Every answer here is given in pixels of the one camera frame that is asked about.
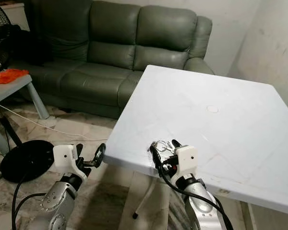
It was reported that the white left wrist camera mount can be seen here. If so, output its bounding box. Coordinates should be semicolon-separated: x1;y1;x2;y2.
53;144;84;178

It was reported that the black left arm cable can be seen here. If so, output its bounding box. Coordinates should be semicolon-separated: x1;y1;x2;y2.
11;172;56;230

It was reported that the white plastic table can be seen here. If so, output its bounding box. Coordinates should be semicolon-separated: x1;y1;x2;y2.
103;65;288;220

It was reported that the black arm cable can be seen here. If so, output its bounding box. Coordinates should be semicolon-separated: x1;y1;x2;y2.
161;165;234;230
11;172;56;230

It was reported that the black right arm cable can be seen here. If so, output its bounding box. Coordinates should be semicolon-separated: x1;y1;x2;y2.
161;165;234;230

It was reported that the orange cloth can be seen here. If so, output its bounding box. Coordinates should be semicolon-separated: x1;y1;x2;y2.
0;69;30;85

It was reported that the green leather sofa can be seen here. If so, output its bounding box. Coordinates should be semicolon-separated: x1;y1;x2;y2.
14;0;215;120

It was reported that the black bag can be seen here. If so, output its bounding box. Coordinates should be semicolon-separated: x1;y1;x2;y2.
14;26;49;66

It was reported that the white floor cable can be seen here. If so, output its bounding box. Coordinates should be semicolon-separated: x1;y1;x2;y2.
0;103;111;142

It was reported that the small grey side table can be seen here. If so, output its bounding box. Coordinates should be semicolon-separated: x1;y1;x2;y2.
0;74;50;157

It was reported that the black standing fan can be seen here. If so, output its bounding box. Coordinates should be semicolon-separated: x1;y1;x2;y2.
0;0;55;183

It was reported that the silver key bunch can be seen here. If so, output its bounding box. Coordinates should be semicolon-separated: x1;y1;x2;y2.
149;140;178;157

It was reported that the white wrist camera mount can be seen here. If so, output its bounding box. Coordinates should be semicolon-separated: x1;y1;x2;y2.
53;144;84;178
174;145;199;177

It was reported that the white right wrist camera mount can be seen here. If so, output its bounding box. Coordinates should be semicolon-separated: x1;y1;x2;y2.
174;145;199;177

